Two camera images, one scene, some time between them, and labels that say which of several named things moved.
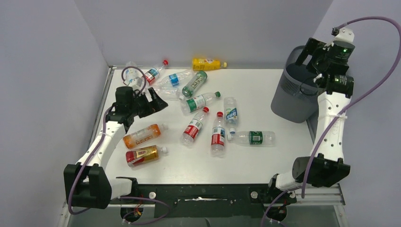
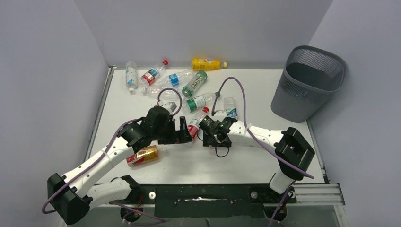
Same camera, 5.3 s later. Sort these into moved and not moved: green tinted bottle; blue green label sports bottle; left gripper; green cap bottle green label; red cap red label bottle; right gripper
Moved: left gripper; right gripper
Not moved: green cap bottle green label; blue green label sports bottle; green tinted bottle; red cap red label bottle
